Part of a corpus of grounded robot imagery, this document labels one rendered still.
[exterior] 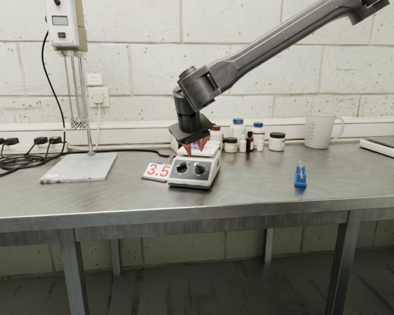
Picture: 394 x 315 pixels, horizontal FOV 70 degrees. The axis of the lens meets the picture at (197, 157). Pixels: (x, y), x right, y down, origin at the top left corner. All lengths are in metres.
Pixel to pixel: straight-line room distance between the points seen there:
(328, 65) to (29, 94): 1.37
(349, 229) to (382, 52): 1.00
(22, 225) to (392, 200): 0.96
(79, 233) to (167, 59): 0.83
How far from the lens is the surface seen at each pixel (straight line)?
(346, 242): 0.99
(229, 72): 0.59
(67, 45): 0.99
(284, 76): 1.45
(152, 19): 1.34
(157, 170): 0.93
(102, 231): 0.80
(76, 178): 0.96
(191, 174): 0.83
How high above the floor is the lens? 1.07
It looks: 16 degrees down
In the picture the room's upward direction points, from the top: straight up
